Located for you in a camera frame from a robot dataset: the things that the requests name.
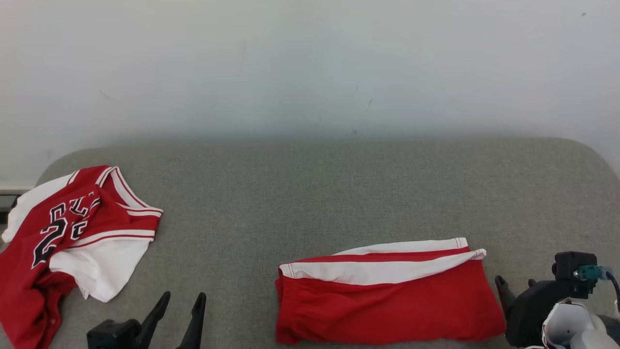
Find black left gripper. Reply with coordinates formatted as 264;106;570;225
87;291;207;349

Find red white Bulls jersey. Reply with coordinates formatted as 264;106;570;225
0;165;163;349

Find dark wall baseboard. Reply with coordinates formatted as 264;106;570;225
0;184;34;224

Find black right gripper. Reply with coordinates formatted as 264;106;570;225
495;275;594;349

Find black cable teal plug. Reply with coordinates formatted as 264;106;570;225
574;266;620;313

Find red Bulls shorts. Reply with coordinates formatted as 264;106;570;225
275;238;507;346

